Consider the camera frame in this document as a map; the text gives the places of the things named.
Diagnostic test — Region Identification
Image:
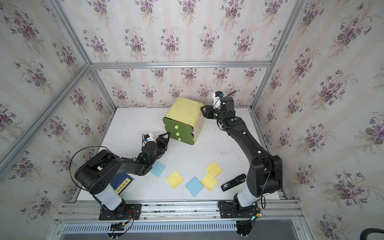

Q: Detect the yellow sticky note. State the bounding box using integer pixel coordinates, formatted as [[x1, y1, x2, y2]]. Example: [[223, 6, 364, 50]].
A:
[[200, 173, 219, 192], [166, 171, 184, 189], [206, 162, 223, 178]]

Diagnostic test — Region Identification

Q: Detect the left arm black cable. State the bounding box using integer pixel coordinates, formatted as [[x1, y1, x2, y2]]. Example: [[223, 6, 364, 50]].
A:
[[68, 145, 109, 184]]

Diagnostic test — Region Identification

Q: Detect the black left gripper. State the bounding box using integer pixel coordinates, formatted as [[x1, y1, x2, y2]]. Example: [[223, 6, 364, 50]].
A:
[[148, 133, 171, 167]]

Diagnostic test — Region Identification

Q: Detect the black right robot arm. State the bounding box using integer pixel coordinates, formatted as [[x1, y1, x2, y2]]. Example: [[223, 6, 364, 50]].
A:
[[201, 91, 283, 213]]

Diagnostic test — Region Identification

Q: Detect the yellow sticky note upper right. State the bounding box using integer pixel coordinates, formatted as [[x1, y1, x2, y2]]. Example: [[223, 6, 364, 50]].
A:
[[206, 162, 223, 178]]

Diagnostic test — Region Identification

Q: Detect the blue sticky note left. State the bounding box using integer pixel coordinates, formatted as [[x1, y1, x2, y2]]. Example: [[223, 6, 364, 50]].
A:
[[150, 161, 166, 177]]

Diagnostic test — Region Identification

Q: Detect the blue sticky note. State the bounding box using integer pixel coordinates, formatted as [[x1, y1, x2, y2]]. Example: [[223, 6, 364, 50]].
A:
[[186, 177, 204, 197], [150, 161, 166, 177]]

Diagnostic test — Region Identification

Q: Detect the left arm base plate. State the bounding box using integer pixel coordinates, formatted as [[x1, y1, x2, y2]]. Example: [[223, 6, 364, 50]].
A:
[[99, 203, 142, 221]]

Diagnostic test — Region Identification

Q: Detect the green three-drawer cabinet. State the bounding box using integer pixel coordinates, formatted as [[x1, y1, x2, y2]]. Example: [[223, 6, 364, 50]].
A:
[[163, 97, 204, 145]]

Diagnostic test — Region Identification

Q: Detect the black stapler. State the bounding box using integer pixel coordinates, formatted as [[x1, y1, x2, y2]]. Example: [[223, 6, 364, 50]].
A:
[[221, 174, 247, 192]]

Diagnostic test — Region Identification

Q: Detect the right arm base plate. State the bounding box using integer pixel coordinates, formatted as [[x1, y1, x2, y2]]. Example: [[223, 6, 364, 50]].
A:
[[218, 201, 262, 220]]

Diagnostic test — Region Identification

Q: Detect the blue sticky note lower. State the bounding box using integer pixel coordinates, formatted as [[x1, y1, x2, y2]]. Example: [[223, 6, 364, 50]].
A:
[[186, 177, 204, 197]]

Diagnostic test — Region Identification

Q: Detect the dark blue book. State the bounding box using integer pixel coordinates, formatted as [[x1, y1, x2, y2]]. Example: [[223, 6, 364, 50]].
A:
[[94, 173, 134, 211]]

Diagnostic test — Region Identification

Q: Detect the small circuit board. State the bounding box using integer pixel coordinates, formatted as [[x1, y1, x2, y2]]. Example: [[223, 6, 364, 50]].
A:
[[110, 223, 126, 232]]

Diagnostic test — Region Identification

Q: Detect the yellow sticky note left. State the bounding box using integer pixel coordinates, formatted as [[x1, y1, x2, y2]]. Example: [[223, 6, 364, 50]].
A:
[[166, 171, 184, 189]]

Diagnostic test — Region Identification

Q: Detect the pink sticky note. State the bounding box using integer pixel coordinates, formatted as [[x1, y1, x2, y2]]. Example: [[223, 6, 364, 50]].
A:
[[193, 115, 204, 141]]

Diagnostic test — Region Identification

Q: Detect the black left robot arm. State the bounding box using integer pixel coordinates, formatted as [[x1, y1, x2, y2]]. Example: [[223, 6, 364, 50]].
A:
[[74, 132, 170, 211]]

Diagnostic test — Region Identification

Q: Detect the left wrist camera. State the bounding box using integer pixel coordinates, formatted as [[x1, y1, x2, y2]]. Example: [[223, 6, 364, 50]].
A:
[[142, 133, 155, 147]]

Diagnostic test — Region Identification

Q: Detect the yellow sticky note lower right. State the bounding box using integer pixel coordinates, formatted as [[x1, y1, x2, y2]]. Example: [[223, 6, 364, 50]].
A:
[[200, 173, 219, 192]]

